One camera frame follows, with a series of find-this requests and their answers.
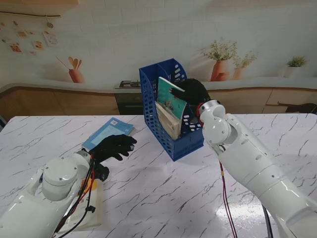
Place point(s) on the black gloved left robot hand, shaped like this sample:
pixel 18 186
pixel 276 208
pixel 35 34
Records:
pixel 114 146

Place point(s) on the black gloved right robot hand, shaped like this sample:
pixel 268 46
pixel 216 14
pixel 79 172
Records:
pixel 193 91

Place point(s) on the light blue paperback book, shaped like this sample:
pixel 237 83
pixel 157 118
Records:
pixel 109 131

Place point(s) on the teal illustrated paperback book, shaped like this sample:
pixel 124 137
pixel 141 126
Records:
pixel 171 99

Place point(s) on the tan paperback book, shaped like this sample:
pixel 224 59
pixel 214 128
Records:
pixel 167 121

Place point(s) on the yellow and white book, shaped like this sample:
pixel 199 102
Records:
pixel 89 205

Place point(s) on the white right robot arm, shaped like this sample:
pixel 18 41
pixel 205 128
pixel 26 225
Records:
pixel 255 161

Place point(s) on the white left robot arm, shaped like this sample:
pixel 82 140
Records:
pixel 44 196

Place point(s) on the blue plastic file holder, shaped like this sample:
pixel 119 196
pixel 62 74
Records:
pixel 171 146

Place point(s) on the printed kitchen backdrop banner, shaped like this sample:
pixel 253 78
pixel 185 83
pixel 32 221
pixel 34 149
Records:
pixel 99 37

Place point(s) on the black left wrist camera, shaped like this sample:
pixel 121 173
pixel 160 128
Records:
pixel 102 173

